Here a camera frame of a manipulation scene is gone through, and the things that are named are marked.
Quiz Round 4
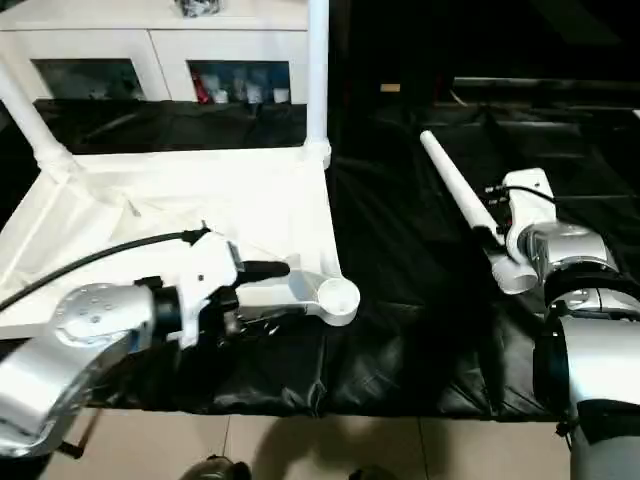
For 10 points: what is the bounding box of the white plastic table leg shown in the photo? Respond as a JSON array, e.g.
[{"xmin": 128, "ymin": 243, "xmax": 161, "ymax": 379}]
[
  {"xmin": 0, "ymin": 62, "xmax": 77, "ymax": 177},
  {"xmin": 419, "ymin": 128, "xmax": 540, "ymax": 296},
  {"xmin": 303, "ymin": 0, "xmax": 335, "ymax": 170}
]

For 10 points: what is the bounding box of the white plastic table top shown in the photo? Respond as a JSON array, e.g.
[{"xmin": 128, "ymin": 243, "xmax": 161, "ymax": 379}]
[{"xmin": 0, "ymin": 144, "xmax": 362, "ymax": 342}]

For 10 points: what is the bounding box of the black work mat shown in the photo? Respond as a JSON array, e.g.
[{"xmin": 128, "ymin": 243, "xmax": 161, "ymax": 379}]
[{"xmin": 0, "ymin": 97, "xmax": 640, "ymax": 419}]

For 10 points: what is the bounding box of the long black metal bar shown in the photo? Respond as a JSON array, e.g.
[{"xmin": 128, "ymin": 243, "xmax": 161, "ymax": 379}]
[{"xmin": 452, "ymin": 76, "xmax": 640, "ymax": 110}]

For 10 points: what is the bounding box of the dark robot body part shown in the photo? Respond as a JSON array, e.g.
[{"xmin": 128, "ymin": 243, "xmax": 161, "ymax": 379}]
[{"xmin": 181, "ymin": 453, "xmax": 252, "ymax": 480}]

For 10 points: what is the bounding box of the white cabinet with glass doors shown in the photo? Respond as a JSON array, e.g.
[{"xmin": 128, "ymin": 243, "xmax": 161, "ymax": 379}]
[{"xmin": 0, "ymin": 0, "xmax": 312, "ymax": 106}]

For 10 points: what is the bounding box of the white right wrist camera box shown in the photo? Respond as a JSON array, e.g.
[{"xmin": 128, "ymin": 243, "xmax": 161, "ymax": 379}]
[{"xmin": 501, "ymin": 167, "xmax": 557, "ymax": 262}]

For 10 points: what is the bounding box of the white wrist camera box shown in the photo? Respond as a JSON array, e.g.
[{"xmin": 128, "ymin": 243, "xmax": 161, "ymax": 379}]
[
  {"xmin": 176, "ymin": 231, "xmax": 245, "ymax": 350},
  {"xmin": 501, "ymin": 167, "xmax": 557, "ymax": 262}
]

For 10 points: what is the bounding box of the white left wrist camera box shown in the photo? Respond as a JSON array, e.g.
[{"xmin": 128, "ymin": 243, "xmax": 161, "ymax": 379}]
[{"xmin": 176, "ymin": 231, "xmax": 245, "ymax": 350}]

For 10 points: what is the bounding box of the black folding table frame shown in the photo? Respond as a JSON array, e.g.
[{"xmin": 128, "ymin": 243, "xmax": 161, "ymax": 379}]
[{"xmin": 63, "ymin": 408, "xmax": 97, "ymax": 460}]

